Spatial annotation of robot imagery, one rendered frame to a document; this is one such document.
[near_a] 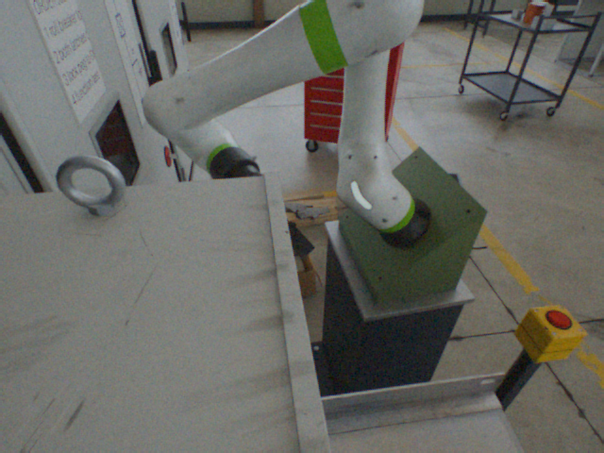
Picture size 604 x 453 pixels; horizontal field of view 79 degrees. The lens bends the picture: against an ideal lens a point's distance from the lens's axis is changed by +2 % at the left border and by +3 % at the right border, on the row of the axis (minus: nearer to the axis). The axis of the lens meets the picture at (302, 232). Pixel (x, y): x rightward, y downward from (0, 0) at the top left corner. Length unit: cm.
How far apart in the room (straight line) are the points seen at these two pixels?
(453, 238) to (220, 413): 85
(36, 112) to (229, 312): 39
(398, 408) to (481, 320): 139
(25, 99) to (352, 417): 69
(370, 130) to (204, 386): 83
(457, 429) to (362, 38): 69
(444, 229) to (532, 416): 112
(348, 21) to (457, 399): 69
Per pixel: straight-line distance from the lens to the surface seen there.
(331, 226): 127
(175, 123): 76
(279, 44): 67
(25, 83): 53
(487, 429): 83
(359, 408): 76
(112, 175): 28
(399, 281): 101
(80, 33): 71
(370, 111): 93
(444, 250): 99
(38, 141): 53
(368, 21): 64
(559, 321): 96
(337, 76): 296
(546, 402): 199
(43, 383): 21
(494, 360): 201
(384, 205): 89
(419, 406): 80
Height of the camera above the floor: 155
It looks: 40 degrees down
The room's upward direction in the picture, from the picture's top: straight up
